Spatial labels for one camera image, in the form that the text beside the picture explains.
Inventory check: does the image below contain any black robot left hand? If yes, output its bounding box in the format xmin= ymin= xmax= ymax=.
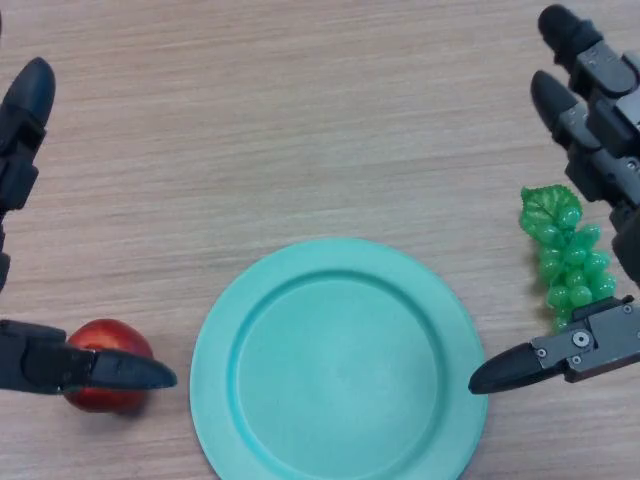
xmin=0 ymin=12 xmax=179 ymax=399

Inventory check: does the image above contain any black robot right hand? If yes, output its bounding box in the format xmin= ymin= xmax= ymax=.
xmin=467 ymin=4 xmax=640 ymax=396

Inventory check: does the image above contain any teal round plate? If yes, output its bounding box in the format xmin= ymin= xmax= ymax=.
xmin=188 ymin=237 xmax=490 ymax=480

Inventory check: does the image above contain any green grape bunch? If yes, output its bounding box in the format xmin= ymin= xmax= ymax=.
xmin=519 ymin=184 xmax=617 ymax=337

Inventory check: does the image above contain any red apple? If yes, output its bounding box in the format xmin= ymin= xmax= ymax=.
xmin=63 ymin=318 xmax=155 ymax=415

